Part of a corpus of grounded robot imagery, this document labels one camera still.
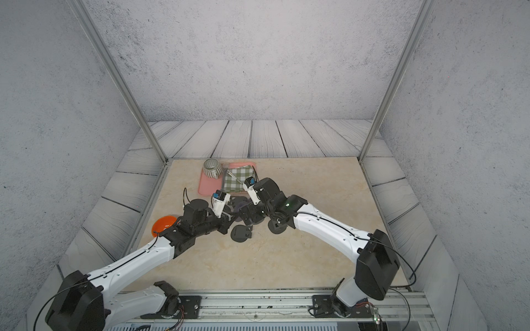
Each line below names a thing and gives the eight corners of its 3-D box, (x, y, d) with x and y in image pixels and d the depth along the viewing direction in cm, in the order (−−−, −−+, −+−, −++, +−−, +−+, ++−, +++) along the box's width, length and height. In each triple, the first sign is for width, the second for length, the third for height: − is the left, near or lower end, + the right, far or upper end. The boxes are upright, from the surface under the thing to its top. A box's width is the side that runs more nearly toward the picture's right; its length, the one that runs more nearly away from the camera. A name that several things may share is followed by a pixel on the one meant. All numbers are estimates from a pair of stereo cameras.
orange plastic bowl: (151, 235, 94) (145, 229, 89) (171, 217, 99) (167, 210, 95) (158, 241, 92) (152, 235, 87) (178, 222, 98) (174, 216, 93)
